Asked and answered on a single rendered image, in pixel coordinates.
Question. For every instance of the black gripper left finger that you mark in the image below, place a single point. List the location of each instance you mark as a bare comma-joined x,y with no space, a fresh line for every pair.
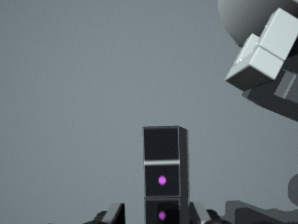
114,215

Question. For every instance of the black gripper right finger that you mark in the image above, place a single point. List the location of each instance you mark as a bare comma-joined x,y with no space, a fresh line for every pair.
199,215

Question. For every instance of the black domino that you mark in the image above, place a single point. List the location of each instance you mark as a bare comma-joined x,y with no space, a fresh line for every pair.
162,210
161,162

